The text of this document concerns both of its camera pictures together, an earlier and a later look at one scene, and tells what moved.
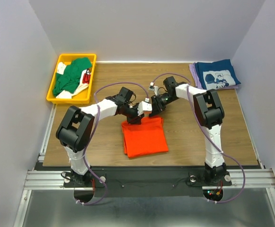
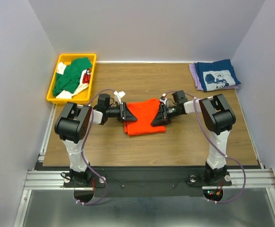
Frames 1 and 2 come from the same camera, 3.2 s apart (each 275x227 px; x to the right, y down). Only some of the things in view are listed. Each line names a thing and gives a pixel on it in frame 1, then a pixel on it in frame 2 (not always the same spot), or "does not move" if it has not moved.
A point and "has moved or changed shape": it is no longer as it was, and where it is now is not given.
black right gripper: [157, 106] → [162, 117]
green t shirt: [70, 80] does not move
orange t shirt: [147, 138] has moved or changed shape
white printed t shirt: [84, 82] does not move
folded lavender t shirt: [197, 81] does not move
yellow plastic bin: [82, 97] does not move
